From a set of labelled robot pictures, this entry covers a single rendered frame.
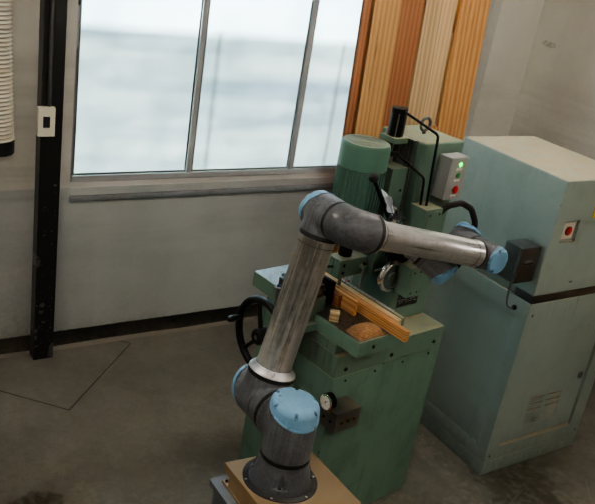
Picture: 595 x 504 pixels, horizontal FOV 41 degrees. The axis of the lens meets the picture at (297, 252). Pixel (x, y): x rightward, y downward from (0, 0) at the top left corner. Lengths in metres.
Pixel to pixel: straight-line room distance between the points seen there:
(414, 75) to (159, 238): 1.65
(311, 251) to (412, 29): 2.36
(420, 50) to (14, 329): 2.56
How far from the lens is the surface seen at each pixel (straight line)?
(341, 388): 2.88
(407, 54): 4.45
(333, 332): 2.77
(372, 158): 2.69
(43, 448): 3.54
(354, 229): 2.18
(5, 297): 3.99
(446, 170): 2.89
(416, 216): 2.86
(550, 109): 5.15
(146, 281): 4.19
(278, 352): 2.38
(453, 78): 4.67
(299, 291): 2.32
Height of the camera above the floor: 2.17
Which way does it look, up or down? 23 degrees down
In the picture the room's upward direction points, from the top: 10 degrees clockwise
